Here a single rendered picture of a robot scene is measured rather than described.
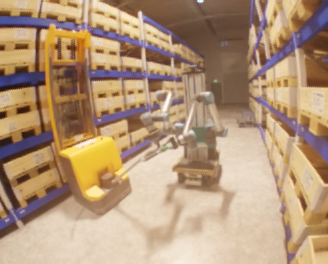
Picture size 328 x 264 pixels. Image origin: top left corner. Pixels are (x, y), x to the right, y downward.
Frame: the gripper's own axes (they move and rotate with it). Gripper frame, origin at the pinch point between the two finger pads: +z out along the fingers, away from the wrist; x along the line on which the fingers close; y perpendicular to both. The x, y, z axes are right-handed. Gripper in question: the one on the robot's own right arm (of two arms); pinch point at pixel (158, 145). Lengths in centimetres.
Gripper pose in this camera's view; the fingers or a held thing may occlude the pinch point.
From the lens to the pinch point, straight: 154.0
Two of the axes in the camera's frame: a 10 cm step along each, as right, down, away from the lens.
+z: 4.2, 9.1, 0.5
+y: -4.6, 2.6, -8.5
